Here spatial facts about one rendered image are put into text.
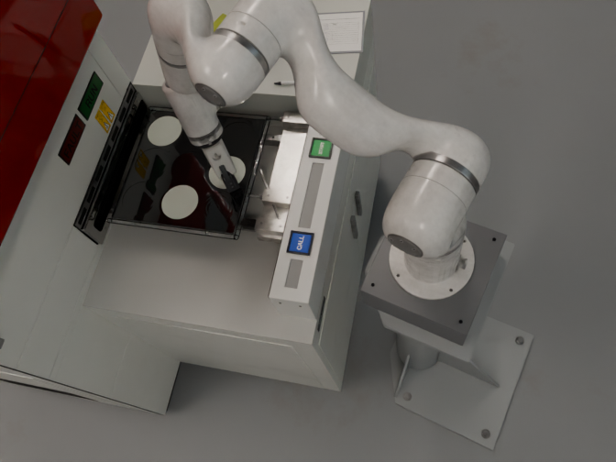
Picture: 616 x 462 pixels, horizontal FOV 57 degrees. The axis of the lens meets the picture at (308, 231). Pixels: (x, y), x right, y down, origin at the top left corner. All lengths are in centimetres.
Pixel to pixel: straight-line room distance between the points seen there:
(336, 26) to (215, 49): 84
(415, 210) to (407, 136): 12
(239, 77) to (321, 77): 12
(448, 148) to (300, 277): 50
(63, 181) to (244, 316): 54
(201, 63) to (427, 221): 41
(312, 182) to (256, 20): 60
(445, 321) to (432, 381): 91
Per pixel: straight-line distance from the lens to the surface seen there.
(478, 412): 217
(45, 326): 151
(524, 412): 221
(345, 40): 162
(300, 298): 126
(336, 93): 88
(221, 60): 85
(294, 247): 130
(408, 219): 90
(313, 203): 135
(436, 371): 217
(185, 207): 150
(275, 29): 88
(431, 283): 129
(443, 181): 92
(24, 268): 141
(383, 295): 129
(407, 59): 285
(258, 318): 142
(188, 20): 91
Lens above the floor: 215
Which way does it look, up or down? 64 degrees down
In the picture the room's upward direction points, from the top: 20 degrees counter-clockwise
